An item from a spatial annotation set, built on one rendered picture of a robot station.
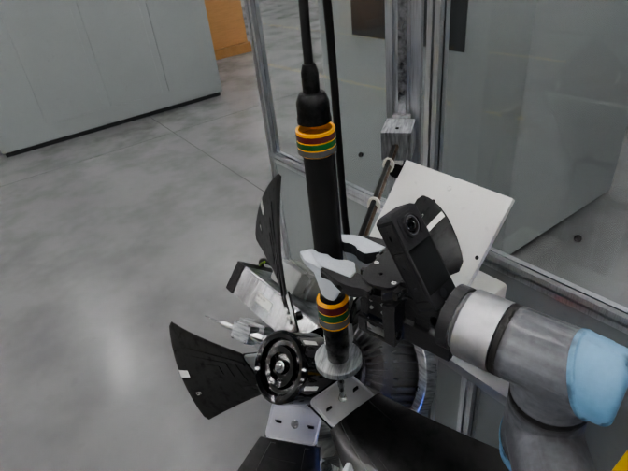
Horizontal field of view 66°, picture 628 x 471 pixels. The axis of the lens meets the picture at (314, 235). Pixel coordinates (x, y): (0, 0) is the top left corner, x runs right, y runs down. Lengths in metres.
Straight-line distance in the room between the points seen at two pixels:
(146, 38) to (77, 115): 1.15
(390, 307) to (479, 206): 0.48
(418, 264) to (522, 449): 0.20
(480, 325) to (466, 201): 0.52
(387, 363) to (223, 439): 1.48
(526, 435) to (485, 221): 0.50
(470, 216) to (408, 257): 0.48
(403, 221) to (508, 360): 0.16
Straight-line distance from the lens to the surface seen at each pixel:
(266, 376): 0.84
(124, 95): 6.19
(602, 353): 0.49
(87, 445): 2.52
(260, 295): 1.12
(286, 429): 0.89
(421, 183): 1.05
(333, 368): 0.73
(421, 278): 0.52
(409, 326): 0.57
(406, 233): 0.51
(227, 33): 8.79
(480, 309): 0.51
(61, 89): 6.03
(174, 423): 2.41
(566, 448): 0.55
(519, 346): 0.49
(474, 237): 0.97
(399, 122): 1.20
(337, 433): 0.78
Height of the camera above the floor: 1.83
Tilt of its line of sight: 33 degrees down
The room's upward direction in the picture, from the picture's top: 7 degrees counter-clockwise
